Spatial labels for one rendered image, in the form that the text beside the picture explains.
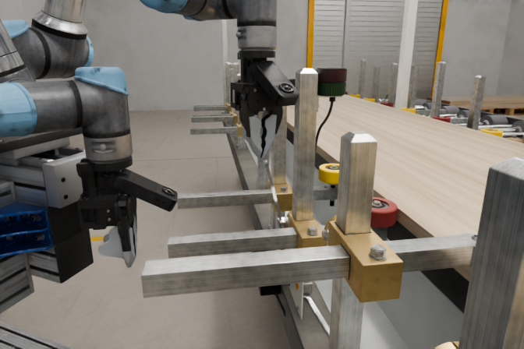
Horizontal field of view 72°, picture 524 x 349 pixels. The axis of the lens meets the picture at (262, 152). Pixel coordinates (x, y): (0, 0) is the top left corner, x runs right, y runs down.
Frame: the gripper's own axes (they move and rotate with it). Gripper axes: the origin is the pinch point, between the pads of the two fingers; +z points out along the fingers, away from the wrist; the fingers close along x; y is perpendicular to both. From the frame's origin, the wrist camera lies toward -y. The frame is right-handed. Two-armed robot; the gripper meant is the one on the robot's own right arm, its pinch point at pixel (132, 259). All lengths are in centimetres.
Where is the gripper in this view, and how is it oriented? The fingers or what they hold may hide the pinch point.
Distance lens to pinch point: 75.0
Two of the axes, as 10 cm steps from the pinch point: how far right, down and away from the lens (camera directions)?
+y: -9.9, 0.4, -1.5
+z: 0.0, 9.7, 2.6
